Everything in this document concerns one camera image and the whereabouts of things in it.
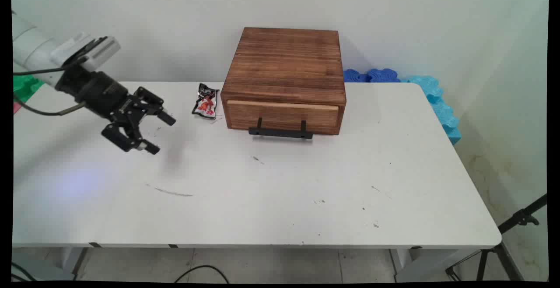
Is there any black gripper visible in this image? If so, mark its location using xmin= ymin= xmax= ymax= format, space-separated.
xmin=56 ymin=66 xmax=177 ymax=155

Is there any wooden drawer with black handle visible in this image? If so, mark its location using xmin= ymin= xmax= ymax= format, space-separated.
xmin=226 ymin=99 xmax=340 ymax=140

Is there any red black snack packet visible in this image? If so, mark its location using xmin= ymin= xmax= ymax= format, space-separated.
xmin=192 ymin=83 xmax=220 ymax=120

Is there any green foam mat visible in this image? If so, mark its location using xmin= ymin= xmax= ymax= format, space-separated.
xmin=13 ymin=74 xmax=45 ymax=103

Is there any dark wooden drawer cabinet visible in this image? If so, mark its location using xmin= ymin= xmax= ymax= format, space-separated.
xmin=220 ymin=27 xmax=347 ymax=136

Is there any dark blue foam mat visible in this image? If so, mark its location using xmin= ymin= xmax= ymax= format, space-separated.
xmin=343 ymin=68 xmax=401 ymax=83

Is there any light blue foam mat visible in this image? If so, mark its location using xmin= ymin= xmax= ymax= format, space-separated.
xmin=400 ymin=75 xmax=462 ymax=145

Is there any black tripod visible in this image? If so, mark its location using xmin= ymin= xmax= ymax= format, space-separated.
xmin=445 ymin=194 xmax=548 ymax=282

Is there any white black wrist camera box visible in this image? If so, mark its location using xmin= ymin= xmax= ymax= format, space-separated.
xmin=51 ymin=34 xmax=122 ymax=72

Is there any grey black gripper cable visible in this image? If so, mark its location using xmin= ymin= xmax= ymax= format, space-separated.
xmin=13 ymin=95 xmax=87 ymax=117

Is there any black camera cable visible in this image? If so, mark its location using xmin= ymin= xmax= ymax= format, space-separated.
xmin=13 ymin=56 xmax=90 ymax=76

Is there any black looped floor cable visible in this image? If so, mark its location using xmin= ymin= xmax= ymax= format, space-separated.
xmin=174 ymin=265 xmax=231 ymax=284

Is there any thin black floor cable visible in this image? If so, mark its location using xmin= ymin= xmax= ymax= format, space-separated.
xmin=11 ymin=261 xmax=36 ymax=282

